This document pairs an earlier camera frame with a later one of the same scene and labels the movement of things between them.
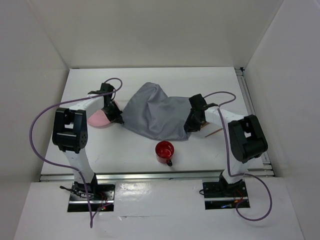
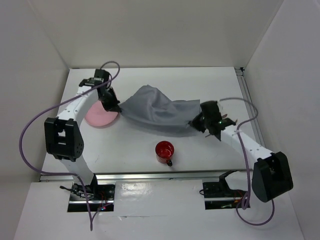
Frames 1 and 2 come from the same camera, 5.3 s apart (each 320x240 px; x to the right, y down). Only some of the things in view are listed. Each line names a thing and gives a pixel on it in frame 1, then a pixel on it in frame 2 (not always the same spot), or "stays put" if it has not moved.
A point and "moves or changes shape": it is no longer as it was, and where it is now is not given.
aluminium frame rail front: x=149 y=177 stays put
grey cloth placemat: x=150 y=113 moves or changes shape
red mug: x=164 y=150 stays put
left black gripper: x=116 y=117 -> x=112 y=106
